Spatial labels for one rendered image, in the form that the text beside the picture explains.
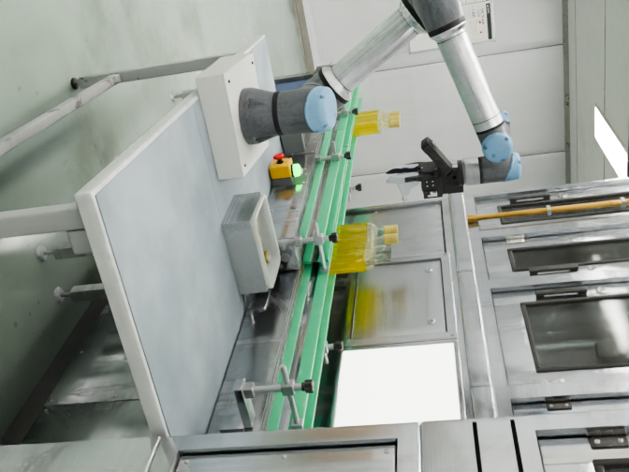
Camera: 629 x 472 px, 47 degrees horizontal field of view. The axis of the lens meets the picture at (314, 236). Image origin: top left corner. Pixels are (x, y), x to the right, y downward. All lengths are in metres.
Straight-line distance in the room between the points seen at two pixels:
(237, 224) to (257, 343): 0.31
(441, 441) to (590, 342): 0.93
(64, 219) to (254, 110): 0.72
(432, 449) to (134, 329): 0.57
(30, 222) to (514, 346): 1.33
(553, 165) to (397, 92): 1.96
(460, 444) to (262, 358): 0.70
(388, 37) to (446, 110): 6.33
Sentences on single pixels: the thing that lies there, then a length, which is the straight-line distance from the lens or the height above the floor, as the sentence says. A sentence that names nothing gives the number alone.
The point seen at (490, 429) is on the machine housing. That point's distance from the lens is 1.33.
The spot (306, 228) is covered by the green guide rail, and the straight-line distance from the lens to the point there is 2.21.
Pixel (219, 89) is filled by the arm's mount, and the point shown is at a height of 0.81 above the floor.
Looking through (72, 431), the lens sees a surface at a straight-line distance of 2.21.
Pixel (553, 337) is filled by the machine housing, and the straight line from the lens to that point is 2.17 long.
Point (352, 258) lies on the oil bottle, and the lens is 2.23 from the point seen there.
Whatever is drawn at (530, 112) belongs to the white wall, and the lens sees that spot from 8.41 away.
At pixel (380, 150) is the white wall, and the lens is 8.46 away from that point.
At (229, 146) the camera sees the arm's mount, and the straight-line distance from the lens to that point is 1.90.
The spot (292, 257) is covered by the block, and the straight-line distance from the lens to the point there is 2.14.
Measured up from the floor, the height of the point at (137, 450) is 0.71.
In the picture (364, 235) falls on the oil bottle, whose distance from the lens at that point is 2.34.
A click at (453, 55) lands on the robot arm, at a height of 1.38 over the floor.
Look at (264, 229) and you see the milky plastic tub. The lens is 2.07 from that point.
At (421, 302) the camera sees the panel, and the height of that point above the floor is 1.22.
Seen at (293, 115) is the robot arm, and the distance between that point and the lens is 1.90.
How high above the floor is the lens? 1.32
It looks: 10 degrees down
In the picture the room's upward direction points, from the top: 84 degrees clockwise
